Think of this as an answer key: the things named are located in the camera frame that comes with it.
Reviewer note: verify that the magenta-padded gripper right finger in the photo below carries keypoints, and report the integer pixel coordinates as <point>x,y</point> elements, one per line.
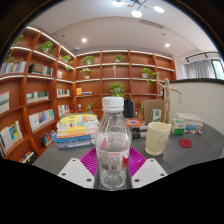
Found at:
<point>148,171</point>

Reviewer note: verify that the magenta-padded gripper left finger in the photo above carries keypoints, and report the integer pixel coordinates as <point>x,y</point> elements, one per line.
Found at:
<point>76,171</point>

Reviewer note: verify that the clear plastic water bottle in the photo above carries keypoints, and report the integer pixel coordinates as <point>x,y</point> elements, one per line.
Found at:
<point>112,140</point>

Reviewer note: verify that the grey blue book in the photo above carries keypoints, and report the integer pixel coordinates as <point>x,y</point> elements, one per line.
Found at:
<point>75,145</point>

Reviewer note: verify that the blue spine book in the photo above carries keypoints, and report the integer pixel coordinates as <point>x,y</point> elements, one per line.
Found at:
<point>73,139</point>

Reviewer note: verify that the cream cup with red print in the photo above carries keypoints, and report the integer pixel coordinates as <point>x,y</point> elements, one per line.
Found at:
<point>156,138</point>

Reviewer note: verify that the orange spine book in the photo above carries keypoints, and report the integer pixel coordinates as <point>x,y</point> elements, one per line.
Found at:
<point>75,133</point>

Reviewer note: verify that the dark book stack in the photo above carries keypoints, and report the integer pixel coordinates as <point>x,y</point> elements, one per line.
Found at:
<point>139,132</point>

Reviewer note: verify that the white spine book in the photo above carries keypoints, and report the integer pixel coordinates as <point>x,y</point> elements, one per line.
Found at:
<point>76,126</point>

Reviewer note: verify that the flat round red coaster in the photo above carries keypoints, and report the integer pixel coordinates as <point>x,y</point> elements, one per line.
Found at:
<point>185,143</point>

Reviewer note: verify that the green white small box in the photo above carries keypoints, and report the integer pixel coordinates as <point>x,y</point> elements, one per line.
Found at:
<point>178,126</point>

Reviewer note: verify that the yellow cover book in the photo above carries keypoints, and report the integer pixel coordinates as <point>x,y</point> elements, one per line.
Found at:
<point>78,117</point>

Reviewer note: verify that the green white drink carton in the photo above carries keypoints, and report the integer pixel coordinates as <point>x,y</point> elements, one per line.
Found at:
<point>155,115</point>

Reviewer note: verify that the round colourful badge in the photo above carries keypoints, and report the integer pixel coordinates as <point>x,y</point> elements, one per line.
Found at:
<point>198,132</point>

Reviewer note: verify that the white thick book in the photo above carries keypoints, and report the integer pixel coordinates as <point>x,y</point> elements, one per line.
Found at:
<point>190,117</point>
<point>195,125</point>

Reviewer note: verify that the chair with black jacket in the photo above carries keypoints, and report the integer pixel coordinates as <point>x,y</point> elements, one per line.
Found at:
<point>129,108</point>

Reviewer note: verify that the wooden artist mannequin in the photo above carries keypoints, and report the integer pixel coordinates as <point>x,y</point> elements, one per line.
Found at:
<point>167,100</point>

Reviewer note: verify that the wooden shelf unit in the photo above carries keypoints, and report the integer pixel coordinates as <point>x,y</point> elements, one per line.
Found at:
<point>106,71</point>

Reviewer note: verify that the grey curtain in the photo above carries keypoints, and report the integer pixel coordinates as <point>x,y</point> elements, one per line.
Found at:
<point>200,69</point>

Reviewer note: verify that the window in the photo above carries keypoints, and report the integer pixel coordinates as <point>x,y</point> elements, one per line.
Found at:
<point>219,69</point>

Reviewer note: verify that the ceiling air vent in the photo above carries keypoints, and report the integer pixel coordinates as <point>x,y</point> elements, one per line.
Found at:
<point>151,23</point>

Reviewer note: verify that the ceiling lights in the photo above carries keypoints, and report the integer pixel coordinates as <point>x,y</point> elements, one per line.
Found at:
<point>136,13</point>

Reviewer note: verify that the white wall socket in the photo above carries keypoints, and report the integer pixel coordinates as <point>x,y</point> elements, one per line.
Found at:
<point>180,99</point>

